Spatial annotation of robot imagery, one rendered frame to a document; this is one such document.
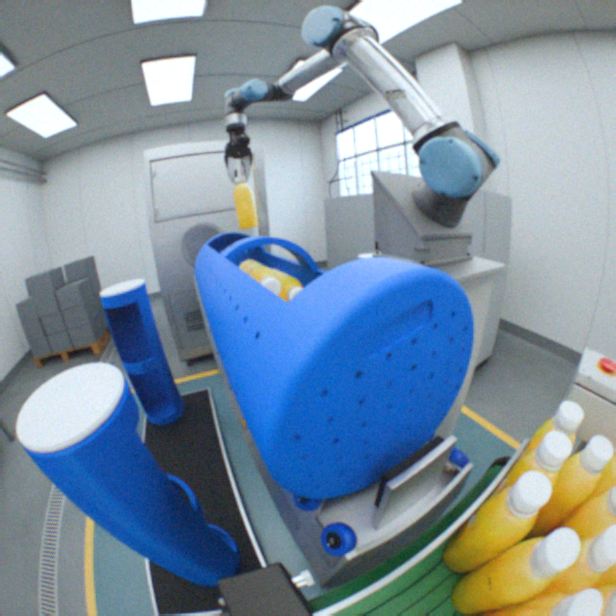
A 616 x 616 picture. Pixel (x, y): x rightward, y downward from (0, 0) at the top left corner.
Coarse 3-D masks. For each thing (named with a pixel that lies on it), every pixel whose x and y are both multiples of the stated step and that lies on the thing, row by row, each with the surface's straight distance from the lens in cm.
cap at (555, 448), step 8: (552, 432) 33; (560, 432) 34; (544, 440) 32; (552, 440) 32; (560, 440) 33; (568, 440) 34; (544, 448) 32; (552, 448) 31; (560, 448) 32; (568, 448) 33; (544, 456) 32; (552, 456) 31; (560, 456) 31; (552, 464) 32; (560, 464) 33
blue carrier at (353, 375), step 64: (256, 256) 104; (256, 320) 25; (320, 320) 18; (384, 320) 20; (448, 320) 27; (256, 384) 22; (320, 384) 19; (384, 384) 23; (448, 384) 34; (320, 448) 24; (384, 448) 31
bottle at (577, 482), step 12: (576, 456) 38; (564, 468) 38; (576, 468) 36; (588, 468) 36; (564, 480) 37; (576, 480) 36; (588, 480) 37; (552, 492) 39; (564, 492) 37; (576, 492) 37; (588, 492) 38; (552, 504) 39; (564, 504) 38; (576, 504) 39; (540, 516) 41; (552, 516) 40; (564, 516) 41; (540, 528) 43; (552, 528) 44
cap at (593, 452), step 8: (592, 440) 36; (600, 440) 37; (608, 440) 38; (592, 448) 35; (600, 448) 36; (608, 448) 37; (584, 456) 36; (592, 456) 35; (600, 456) 35; (608, 456) 36; (592, 464) 35; (600, 464) 35
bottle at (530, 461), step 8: (536, 448) 34; (528, 456) 34; (536, 456) 33; (520, 464) 34; (528, 464) 33; (536, 464) 33; (544, 464) 32; (512, 472) 35; (520, 472) 34; (544, 472) 33; (552, 472) 33; (560, 472) 35; (504, 480) 37; (512, 480) 35; (552, 480) 34; (496, 488) 40; (552, 488) 35
